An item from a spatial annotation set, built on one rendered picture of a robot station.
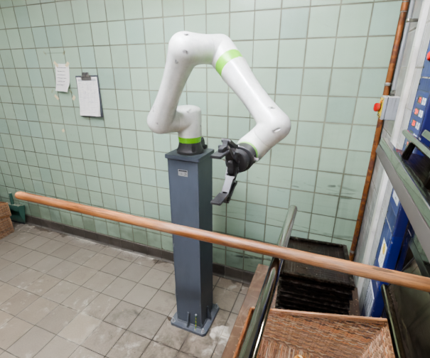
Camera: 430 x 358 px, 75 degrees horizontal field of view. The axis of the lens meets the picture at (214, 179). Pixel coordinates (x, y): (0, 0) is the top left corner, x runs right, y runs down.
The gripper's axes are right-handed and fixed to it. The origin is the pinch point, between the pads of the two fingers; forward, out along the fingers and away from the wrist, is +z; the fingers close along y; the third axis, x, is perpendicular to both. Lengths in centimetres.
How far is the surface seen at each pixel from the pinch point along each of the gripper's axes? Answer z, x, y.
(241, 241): 6.9, -9.6, 13.4
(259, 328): 28.3, -19.7, 16.5
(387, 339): -13, -53, 51
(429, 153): 2.5, -45.6, -13.0
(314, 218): -115, -26, 66
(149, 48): -114, 95, -42
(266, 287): 17.4, -18.6, 16.4
